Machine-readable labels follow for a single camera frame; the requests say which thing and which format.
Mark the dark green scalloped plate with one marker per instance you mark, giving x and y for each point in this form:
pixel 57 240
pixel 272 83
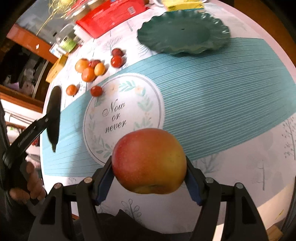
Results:
pixel 183 31

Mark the small orange tangerine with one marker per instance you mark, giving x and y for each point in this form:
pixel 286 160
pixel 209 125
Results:
pixel 71 90

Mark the red paper cup package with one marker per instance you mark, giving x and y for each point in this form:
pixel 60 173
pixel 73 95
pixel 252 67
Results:
pixel 108 15

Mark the large orange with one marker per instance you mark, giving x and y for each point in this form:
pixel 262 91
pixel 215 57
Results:
pixel 88 74

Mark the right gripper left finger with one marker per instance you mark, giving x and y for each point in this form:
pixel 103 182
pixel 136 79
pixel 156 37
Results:
pixel 91 192

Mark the small yellow kumquat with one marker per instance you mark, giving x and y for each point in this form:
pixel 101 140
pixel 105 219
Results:
pixel 99 69

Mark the red cherry tomato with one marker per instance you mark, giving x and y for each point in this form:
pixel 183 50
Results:
pixel 96 91
pixel 116 61

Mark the green label glass bottle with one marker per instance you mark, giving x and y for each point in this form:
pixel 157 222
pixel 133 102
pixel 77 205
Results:
pixel 66 39

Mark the red yellow apple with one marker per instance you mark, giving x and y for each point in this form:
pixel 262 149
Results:
pixel 149 161

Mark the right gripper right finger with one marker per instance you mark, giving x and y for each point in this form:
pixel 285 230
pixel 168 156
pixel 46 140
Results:
pixel 206 192

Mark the yellow tin box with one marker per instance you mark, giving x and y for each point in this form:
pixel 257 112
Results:
pixel 56 68

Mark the dark overripe banana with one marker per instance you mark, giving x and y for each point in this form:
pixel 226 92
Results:
pixel 53 114

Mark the printed tablecloth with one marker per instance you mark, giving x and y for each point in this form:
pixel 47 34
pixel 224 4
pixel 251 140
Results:
pixel 232 110

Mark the left hand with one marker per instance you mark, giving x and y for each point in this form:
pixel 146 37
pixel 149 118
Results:
pixel 34 186

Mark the yellow tissue pack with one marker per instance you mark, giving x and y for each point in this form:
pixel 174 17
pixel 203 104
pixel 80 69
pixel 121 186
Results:
pixel 175 5

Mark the pale yellow orange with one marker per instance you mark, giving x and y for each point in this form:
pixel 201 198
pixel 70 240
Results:
pixel 81 65

